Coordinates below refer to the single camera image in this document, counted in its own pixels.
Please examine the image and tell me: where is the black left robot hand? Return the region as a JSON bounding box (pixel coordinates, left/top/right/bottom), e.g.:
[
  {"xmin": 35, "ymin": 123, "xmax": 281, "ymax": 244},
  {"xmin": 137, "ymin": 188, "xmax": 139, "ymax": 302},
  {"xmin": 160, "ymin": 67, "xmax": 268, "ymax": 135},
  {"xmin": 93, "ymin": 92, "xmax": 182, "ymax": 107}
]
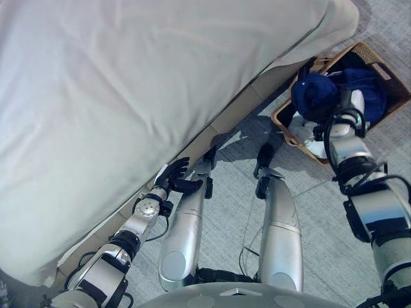
[{"xmin": 153, "ymin": 157, "xmax": 204, "ymax": 193}]

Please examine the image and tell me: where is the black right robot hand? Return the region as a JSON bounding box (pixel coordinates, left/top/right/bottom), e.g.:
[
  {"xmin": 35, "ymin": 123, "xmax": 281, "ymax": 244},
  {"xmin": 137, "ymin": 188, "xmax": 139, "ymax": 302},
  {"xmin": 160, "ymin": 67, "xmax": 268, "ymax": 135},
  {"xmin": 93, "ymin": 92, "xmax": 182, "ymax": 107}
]
[{"xmin": 335, "ymin": 86, "xmax": 367, "ymax": 114}]

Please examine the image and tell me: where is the navy blue garment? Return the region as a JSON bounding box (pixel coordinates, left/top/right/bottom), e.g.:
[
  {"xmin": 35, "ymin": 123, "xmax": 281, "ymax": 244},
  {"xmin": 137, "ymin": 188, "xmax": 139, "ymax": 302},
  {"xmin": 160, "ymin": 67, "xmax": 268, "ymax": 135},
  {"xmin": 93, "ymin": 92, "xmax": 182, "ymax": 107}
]
[{"xmin": 291, "ymin": 67, "xmax": 388, "ymax": 126}]

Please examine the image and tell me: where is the white garment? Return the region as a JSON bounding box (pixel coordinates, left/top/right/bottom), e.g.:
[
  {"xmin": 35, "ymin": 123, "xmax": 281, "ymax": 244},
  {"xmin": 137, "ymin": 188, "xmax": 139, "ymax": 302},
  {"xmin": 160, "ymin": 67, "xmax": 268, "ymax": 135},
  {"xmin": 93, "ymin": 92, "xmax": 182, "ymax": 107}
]
[{"xmin": 286, "ymin": 114, "xmax": 332, "ymax": 160}]

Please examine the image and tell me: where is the brown wicker basket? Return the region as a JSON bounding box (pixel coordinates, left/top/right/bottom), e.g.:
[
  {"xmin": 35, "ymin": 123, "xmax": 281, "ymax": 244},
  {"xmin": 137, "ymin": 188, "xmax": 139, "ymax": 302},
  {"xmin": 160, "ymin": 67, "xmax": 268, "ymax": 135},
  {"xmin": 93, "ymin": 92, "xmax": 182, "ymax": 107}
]
[{"xmin": 270, "ymin": 41, "xmax": 411, "ymax": 166}]

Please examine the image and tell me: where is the tan bed base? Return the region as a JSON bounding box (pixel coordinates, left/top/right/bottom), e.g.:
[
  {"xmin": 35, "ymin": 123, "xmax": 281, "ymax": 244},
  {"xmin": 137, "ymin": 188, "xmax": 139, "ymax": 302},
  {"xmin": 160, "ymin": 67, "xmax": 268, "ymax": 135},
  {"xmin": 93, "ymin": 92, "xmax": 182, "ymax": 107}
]
[{"xmin": 56, "ymin": 53, "xmax": 325, "ymax": 284}]

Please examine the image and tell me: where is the bed with beige sheet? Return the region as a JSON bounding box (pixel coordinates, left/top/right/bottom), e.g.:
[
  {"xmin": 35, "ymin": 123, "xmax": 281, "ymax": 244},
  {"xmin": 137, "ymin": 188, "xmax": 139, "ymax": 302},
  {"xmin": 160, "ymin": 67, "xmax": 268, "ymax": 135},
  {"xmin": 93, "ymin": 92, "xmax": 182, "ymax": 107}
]
[{"xmin": 0, "ymin": 0, "xmax": 360, "ymax": 287}]

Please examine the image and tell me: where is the silver right robot leg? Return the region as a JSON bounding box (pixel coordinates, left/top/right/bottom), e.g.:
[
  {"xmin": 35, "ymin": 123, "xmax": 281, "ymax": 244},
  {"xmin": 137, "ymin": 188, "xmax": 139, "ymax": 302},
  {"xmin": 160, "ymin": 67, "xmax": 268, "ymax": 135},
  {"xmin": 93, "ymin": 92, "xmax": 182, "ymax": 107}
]
[{"xmin": 253, "ymin": 142, "xmax": 304, "ymax": 293}]

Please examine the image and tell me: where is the large grey area rug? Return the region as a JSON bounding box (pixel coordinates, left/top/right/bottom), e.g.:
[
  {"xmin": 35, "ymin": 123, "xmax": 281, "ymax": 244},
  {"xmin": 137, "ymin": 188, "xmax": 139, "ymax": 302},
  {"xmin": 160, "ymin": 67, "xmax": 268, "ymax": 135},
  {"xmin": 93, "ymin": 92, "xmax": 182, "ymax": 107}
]
[{"xmin": 121, "ymin": 0, "xmax": 411, "ymax": 308}]

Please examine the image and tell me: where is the grey robot torso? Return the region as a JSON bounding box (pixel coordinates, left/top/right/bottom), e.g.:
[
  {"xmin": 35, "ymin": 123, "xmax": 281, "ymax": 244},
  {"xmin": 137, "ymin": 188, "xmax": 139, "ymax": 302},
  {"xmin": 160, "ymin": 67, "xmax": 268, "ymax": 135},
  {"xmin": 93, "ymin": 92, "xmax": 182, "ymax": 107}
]
[{"xmin": 134, "ymin": 281, "xmax": 357, "ymax": 308}]

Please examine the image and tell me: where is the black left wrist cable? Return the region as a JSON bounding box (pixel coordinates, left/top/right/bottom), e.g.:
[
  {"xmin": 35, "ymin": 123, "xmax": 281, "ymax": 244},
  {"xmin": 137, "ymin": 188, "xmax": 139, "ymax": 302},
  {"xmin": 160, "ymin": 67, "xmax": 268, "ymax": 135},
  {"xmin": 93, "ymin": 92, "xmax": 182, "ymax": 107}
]
[{"xmin": 141, "ymin": 201, "xmax": 173, "ymax": 242}]

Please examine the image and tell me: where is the thin black floor cable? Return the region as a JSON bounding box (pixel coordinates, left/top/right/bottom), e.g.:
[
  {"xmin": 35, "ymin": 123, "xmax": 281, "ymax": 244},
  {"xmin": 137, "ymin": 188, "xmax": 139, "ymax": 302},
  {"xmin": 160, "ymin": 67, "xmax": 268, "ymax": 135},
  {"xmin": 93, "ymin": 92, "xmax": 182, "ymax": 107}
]
[{"xmin": 238, "ymin": 191, "xmax": 269, "ymax": 278}]

